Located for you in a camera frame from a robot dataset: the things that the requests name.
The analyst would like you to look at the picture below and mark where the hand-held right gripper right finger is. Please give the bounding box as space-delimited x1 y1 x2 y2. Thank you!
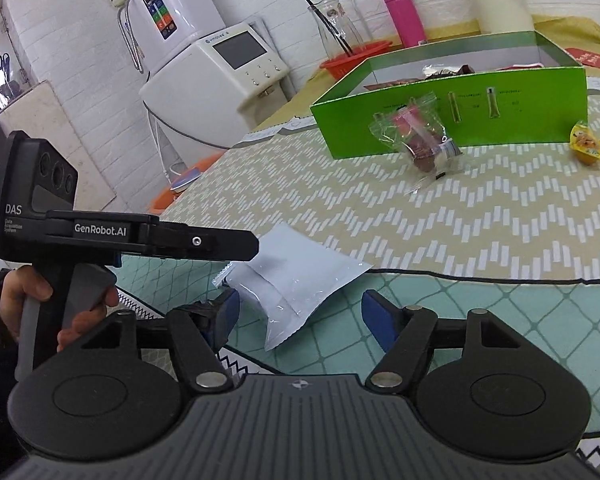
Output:
361 289 531 390

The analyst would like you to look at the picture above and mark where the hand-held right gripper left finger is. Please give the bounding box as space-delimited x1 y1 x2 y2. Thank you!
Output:
80 287 242 392

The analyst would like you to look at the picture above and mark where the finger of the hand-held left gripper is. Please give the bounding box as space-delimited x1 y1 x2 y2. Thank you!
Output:
147 222 260 264

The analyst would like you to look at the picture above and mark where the white foil packet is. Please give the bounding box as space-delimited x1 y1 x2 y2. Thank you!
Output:
215 224 373 352

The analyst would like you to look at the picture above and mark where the green cardboard box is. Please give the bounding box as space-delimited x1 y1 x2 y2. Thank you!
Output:
310 30 588 158

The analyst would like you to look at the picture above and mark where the person's left hand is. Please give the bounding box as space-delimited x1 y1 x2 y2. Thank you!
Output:
0 266 121 354

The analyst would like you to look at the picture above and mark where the orange plastic basin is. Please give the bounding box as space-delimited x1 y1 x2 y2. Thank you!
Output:
147 152 226 216

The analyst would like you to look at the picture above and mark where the small round tin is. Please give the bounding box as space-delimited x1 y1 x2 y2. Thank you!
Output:
171 170 203 192

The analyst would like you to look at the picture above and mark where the patterned tablecloth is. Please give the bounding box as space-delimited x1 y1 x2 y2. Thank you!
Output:
115 75 600 480

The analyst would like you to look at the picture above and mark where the white appliance with screen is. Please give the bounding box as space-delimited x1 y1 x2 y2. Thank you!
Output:
139 22 296 166

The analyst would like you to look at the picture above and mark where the clear packet with pink label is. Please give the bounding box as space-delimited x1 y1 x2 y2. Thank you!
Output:
371 92 463 196

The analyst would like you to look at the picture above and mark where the red plastic basket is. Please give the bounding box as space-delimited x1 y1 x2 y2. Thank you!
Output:
320 40 393 81

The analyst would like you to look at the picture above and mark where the white water purifier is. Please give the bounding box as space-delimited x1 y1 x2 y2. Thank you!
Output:
117 0 228 76

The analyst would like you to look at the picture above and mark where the black straw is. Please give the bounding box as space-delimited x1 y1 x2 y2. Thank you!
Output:
304 0 353 57

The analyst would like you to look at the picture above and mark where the glass carafe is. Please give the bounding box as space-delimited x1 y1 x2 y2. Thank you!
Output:
307 0 368 58

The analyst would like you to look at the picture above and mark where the yellow jelly cup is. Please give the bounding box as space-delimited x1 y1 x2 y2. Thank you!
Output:
569 120 600 162

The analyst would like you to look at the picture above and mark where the pink thermos bottle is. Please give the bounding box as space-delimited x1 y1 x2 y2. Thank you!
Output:
381 0 427 48

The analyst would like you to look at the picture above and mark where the red envelope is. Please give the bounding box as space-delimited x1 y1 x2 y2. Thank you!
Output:
564 47 600 73

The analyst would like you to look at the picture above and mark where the yellow cloth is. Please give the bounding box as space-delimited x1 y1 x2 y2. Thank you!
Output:
250 15 600 131

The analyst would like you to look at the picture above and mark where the metal flexible hose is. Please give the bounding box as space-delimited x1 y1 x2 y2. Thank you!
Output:
115 7 146 78

